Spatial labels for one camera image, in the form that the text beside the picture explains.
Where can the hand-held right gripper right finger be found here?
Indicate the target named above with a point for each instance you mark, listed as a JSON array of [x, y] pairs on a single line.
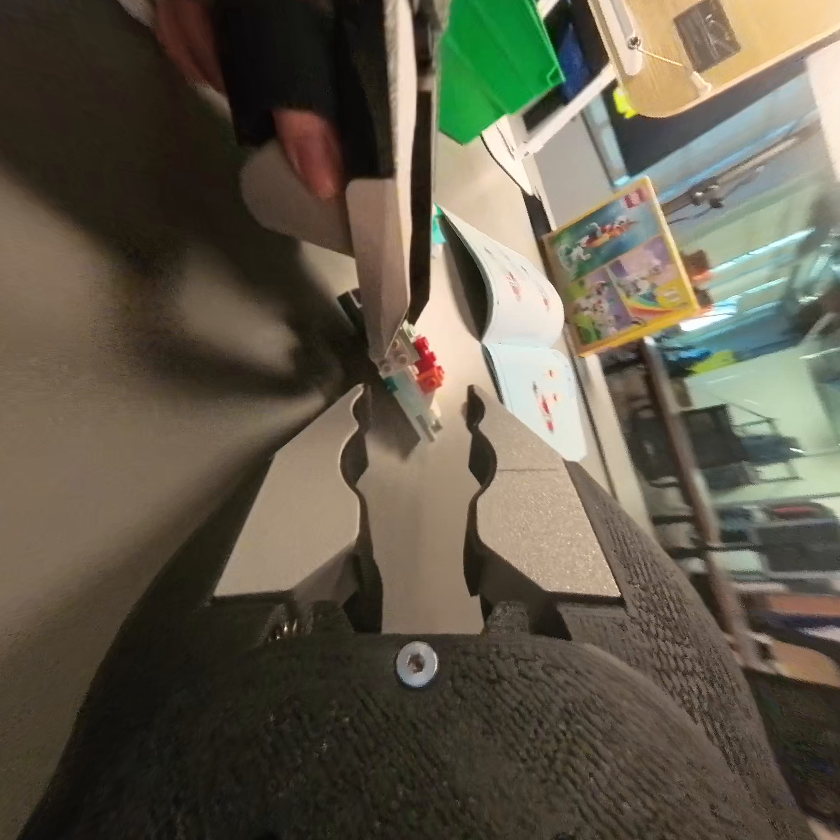
[[544, 531]]

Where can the colourful yellow lego box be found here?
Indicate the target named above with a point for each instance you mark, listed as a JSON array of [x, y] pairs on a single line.
[[617, 269]]

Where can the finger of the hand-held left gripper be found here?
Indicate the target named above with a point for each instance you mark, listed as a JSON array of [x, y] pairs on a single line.
[[423, 197], [380, 262]]

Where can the round white and teal lego base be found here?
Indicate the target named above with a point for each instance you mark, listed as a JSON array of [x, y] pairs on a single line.
[[438, 226]]

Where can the wooden book stand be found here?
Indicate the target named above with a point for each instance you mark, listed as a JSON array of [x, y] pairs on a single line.
[[722, 59]]

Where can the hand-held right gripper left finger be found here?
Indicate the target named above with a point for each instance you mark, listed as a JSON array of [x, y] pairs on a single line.
[[295, 531]]

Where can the green plastic bins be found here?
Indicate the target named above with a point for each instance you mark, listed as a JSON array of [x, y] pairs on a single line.
[[492, 72]]

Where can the person's left hand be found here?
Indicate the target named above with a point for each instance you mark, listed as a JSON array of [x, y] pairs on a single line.
[[315, 157]]

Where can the white red green lego model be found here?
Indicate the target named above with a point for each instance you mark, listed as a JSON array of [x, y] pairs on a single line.
[[413, 387]]

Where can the open light blue instruction booklet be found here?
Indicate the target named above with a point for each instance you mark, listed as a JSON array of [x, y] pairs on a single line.
[[525, 367]]

